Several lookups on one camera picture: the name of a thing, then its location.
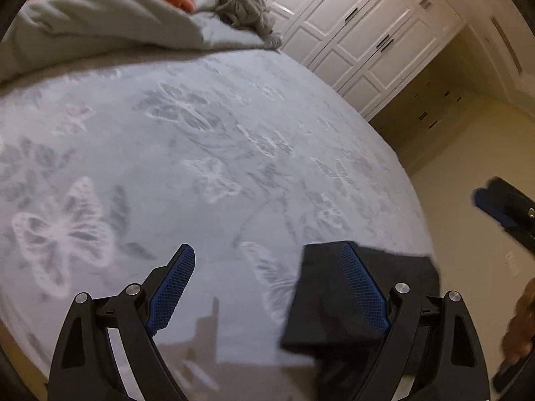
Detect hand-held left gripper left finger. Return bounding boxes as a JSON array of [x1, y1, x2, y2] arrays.
[[48, 243, 197, 401]]

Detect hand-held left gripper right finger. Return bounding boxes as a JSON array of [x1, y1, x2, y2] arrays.
[[339, 243, 490, 401]]

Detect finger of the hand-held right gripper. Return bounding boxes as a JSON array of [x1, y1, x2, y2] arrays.
[[471, 176, 535, 255]]

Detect dark grey drawstring pants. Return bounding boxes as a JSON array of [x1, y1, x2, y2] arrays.
[[280, 241, 441, 383]]

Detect person's right hand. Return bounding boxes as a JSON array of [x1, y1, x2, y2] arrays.
[[501, 278, 535, 369]]

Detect cream hallway closet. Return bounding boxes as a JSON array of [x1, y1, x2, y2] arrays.
[[370, 50, 477, 156]]

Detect bed with butterfly sheet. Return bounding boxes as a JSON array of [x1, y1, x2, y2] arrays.
[[0, 46, 435, 401]]

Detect long slotted air vent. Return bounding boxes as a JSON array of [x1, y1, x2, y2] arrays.
[[491, 17, 523, 73]]

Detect white panelled wardrobe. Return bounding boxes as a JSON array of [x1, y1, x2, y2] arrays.
[[234, 0, 465, 123]]

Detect light grey quilt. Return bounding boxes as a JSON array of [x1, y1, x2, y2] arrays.
[[0, 0, 283, 86]]

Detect crumpled grey garment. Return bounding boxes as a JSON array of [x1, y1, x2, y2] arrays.
[[212, 0, 284, 49]]

